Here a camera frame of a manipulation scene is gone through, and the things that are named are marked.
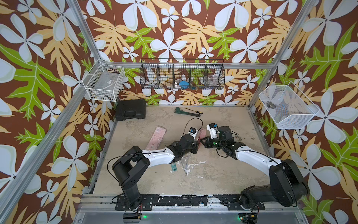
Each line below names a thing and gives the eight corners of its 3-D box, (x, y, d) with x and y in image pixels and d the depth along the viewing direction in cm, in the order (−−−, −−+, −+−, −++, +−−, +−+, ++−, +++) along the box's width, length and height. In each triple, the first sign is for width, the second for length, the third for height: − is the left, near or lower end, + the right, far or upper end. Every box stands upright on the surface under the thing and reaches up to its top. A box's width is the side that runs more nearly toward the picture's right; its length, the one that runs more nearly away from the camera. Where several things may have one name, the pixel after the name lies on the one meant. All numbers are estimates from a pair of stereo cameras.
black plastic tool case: (114, 122, 112) (110, 116, 107) (120, 103, 126) (118, 98, 120) (143, 122, 112) (142, 116, 107) (147, 103, 126) (146, 98, 120)
